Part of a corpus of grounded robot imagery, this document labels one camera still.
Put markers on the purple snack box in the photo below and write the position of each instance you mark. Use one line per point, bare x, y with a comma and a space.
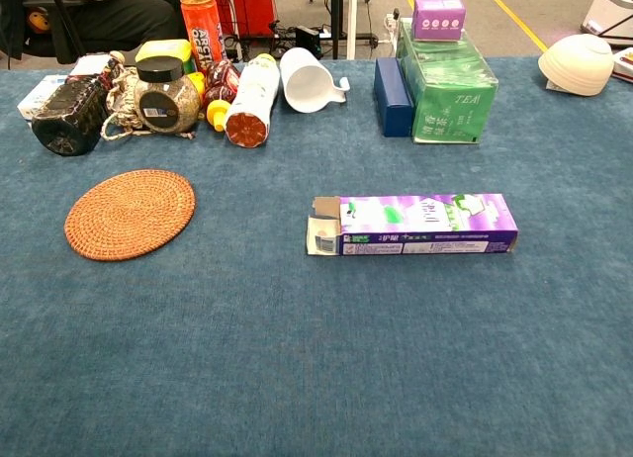
425, 219

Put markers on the long dark blue box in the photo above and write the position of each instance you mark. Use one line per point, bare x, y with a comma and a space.
393, 101

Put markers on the black device box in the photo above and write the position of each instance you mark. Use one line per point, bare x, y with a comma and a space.
306, 39

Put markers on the green tea box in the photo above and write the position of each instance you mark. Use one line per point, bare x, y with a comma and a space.
450, 96

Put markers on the yellow lid container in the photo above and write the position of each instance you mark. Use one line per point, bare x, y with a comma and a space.
163, 49

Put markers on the small purple box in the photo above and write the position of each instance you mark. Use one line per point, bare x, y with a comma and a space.
437, 19

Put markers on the blue table mat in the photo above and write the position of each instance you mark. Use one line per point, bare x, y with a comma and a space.
297, 328

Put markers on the white plastic mug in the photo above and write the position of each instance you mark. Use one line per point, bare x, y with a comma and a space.
306, 86

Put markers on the white label tea bottle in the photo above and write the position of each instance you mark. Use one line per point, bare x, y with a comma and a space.
252, 96

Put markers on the red bottle with yellow cap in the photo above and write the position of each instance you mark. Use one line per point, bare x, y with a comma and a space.
222, 81

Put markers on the yellow packet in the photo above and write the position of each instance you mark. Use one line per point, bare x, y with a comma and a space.
197, 83

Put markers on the round brown woven coaster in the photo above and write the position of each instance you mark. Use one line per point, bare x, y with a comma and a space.
128, 214

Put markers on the glass jar with black lid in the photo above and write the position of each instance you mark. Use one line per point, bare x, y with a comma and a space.
165, 106

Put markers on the white power strip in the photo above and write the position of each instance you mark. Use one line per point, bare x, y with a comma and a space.
390, 24

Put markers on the red cabinet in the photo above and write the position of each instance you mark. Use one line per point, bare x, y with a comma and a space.
252, 7

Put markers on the red chips can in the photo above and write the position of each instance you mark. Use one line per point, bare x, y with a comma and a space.
200, 27

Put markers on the dark drink bottle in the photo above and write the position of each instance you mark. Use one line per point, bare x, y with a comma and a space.
69, 116

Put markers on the seated person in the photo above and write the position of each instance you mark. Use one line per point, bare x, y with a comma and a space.
123, 19

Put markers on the beige bowl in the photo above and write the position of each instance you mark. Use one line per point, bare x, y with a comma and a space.
576, 63

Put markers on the white blue small carton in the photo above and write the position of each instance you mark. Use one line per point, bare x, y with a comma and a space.
42, 91

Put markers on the black slanted tripod stand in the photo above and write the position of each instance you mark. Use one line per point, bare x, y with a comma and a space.
64, 22

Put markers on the white red snack packet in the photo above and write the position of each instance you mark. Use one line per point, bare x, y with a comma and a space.
624, 63

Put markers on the white machine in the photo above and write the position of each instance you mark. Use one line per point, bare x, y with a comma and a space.
610, 7

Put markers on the black office chair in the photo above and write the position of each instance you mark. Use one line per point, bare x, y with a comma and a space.
12, 22

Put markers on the white post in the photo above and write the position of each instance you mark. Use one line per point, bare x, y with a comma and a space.
351, 22

